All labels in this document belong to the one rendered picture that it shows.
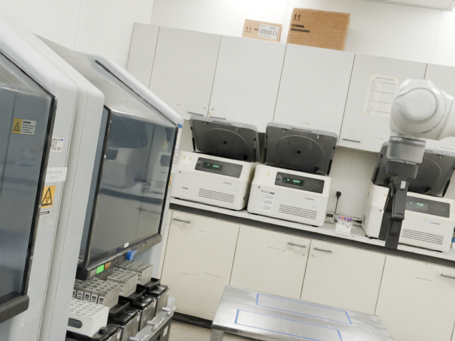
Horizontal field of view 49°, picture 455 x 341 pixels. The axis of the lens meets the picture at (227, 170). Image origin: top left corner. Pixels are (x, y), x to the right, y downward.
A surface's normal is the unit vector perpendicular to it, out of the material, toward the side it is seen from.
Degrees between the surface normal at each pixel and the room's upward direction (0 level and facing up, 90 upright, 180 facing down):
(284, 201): 90
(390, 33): 90
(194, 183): 90
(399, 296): 90
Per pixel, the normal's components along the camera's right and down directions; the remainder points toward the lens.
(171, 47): -0.18, 0.02
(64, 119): 0.97, 0.18
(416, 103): -0.42, -0.05
